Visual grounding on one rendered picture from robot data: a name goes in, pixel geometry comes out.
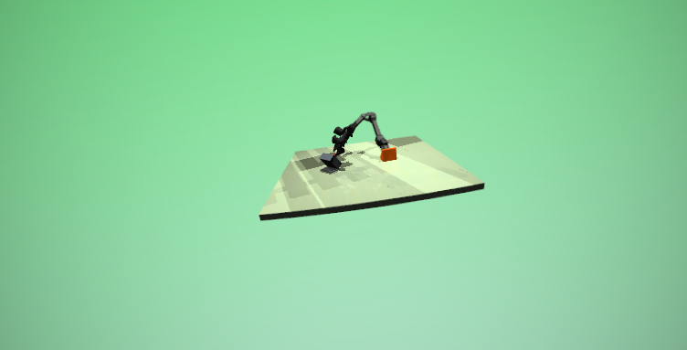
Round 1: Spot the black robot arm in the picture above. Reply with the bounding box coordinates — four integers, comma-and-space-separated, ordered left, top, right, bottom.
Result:
333, 112, 389, 151

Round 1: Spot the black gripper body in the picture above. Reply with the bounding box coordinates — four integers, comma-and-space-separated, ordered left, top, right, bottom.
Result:
334, 136, 347, 153

